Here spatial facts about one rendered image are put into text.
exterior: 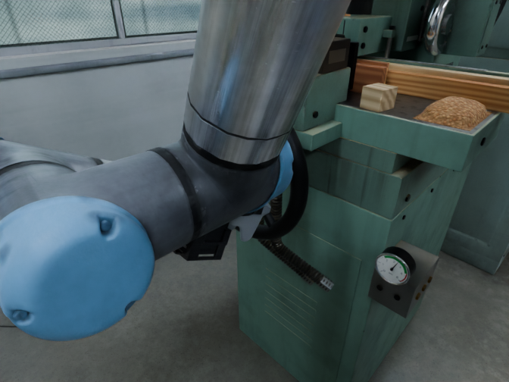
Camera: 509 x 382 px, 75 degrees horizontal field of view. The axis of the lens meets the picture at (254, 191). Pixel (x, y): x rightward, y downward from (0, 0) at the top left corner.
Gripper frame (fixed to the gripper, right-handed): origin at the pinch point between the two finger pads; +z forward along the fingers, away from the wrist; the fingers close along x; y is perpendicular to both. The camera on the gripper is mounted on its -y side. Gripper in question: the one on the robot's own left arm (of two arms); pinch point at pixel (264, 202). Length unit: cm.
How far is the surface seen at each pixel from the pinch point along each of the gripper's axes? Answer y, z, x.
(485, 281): 16, 141, 15
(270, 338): 51, 54, -23
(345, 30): -34.9, 20.4, -11.4
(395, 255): 2.7, 21.8, 13.0
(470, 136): -18.5, 17.8, 17.7
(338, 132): -14.6, 17.3, -3.0
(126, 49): -31, 32, -137
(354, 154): -11.7, 20.6, 0.1
